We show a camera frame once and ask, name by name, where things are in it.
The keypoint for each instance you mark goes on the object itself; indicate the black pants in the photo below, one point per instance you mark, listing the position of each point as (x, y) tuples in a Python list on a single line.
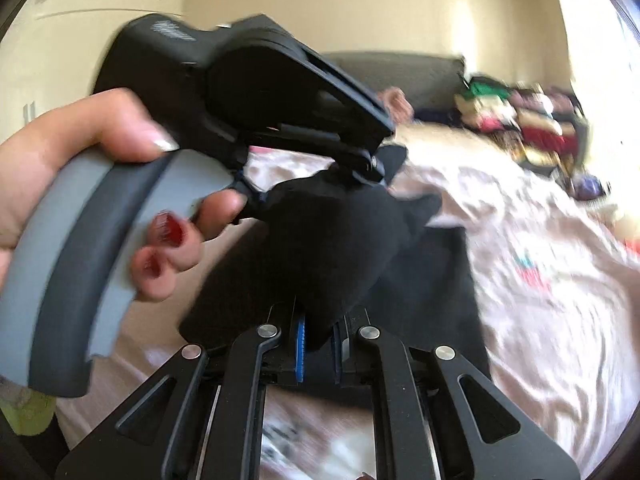
[(325, 246)]

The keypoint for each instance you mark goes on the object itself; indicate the dusty pink fluffy garment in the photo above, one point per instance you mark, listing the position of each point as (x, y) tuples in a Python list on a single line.
[(397, 105)]

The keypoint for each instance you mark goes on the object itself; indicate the lime green sleeve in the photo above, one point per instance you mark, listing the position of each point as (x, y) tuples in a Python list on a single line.
[(28, 412)]

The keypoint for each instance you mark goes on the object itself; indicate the white wardrobe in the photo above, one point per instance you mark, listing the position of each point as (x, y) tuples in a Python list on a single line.
[(53, 49)]

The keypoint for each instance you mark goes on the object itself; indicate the grey bed headboard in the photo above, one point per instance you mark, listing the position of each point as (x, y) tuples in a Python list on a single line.
[(428, 81)]

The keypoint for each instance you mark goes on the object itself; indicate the purple clothes pile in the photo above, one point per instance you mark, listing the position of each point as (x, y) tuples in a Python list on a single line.
[(586, 188)]

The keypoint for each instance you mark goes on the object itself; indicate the stack of folded clothes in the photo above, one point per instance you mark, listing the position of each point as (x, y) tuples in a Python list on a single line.
[(544, 130)]

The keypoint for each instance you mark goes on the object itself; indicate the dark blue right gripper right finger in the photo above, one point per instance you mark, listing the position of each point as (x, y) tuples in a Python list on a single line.
[(340, 341)]

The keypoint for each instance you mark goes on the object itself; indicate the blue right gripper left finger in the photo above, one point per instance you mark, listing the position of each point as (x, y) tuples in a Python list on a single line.
[(300, 352)]

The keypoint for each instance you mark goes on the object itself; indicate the lilac strawberry duvet cover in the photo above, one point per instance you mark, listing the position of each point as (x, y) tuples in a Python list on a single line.
[(558, 300)]

